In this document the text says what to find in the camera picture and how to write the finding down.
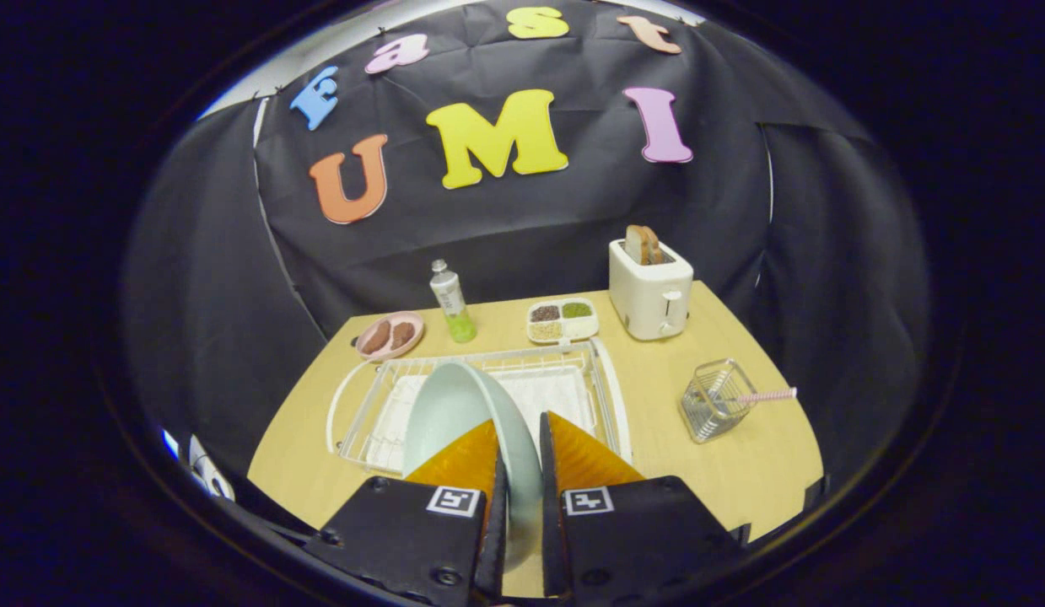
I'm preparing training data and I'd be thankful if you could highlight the spoon with pink striped handle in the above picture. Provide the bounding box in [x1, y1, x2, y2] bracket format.
[709, 371, 799, 418]

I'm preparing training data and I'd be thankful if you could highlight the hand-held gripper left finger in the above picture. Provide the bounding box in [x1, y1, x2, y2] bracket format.
[307, 419, 510, 607]

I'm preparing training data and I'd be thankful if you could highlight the white dish rack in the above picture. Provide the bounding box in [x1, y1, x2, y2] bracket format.
[326, 337, 633, 477]

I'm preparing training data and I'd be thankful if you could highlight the white divided condiment tray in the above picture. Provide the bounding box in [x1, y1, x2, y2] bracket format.
[526, 297, 600, 346]

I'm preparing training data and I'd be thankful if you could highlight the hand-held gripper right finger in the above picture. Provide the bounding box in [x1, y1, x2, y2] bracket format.
[539, 411, 751, 604]

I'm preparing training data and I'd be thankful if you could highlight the pale green plate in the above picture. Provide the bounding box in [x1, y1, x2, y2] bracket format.
[402, 361, 544, 574]

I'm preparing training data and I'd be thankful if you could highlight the white toaster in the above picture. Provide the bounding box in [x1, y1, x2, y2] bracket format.
[608, 239, 694, 341]

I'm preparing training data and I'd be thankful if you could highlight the clear wire basket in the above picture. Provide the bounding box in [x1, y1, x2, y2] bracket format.
[680, 358, 759, 444]

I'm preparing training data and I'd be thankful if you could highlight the clear bottle with green liquid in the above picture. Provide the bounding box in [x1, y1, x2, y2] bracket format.
[429, 259, 478, 344]

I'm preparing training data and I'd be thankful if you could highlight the white and blue object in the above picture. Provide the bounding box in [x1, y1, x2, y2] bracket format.
[162, 428, 236, 500]

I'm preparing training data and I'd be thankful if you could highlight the small pink plate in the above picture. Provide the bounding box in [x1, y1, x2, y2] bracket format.
[355, 311, 425, 362]

